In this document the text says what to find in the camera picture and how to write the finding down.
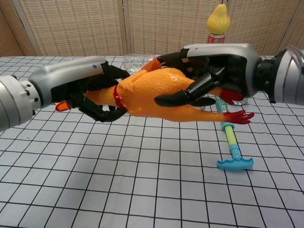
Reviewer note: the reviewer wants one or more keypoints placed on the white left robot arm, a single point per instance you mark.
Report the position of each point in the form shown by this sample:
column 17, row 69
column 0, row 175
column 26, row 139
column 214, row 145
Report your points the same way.
column 12, row 102

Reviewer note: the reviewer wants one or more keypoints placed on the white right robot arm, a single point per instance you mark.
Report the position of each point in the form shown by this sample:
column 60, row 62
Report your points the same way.
column 287, row 76

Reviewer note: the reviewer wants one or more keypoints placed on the clear plastic water bottle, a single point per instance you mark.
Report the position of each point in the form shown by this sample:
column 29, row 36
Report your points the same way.
column 133, row 63

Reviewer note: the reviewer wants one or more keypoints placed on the blue green water pump toy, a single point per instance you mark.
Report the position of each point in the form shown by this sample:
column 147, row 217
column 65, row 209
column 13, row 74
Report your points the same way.
column 231, row 140

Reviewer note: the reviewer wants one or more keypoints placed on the woven folding screen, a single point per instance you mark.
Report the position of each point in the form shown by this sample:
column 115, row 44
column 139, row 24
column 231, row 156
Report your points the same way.
column 71, row 23

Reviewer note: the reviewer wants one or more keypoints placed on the yellow pear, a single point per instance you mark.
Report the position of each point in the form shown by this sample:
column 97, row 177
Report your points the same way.
column 218, row 22

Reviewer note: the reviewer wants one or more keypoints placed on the checked grey tablecloth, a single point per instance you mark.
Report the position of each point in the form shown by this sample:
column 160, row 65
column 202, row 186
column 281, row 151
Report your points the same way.
column 152, row 190

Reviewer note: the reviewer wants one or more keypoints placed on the orange drink can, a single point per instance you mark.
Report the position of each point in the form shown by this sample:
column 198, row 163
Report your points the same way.
column 216, row 39

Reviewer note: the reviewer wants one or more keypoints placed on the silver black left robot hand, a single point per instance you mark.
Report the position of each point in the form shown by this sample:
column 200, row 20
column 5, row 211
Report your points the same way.
column 66, row 73

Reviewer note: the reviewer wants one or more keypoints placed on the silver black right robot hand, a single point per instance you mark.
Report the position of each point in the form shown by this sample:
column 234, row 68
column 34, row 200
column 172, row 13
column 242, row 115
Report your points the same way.
column 225, row 51

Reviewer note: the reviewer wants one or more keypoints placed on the orange rubber chicken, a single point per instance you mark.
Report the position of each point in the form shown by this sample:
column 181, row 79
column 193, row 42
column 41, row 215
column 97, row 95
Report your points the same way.
column 152, row 95

